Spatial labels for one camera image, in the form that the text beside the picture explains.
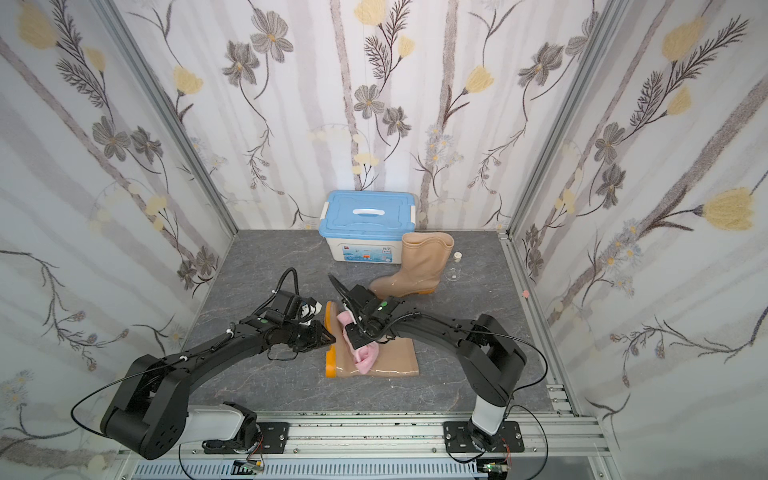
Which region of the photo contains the pink cleaning cloth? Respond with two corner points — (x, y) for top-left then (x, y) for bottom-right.
(337, 310), (380, 375)

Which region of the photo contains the tan rubber boot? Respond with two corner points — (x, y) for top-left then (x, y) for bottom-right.
(369, 232), (455, 300)
(324, 301), (420, 378)

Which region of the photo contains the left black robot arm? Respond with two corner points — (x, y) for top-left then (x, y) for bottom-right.
(96, 291), (335, 460)

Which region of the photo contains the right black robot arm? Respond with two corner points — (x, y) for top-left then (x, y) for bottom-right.
(334, 282), (528, 452)

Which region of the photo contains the blue lid storage box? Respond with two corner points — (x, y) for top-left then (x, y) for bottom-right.
(318, 190), (416, 264)

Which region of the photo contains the right clear glass flask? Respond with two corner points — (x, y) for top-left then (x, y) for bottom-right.
(444, 252), (463, 282)

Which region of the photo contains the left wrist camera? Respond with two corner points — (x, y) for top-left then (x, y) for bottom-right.
(272, 291), (323, 323)

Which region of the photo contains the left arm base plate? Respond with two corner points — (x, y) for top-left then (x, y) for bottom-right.
(202, 421), (290, 454)

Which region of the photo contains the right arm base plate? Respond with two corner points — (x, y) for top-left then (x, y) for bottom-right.
(442, 420), (525, 454)

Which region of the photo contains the aluminium rail frame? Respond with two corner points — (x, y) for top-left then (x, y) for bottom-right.
(105, 411), (620, 479)

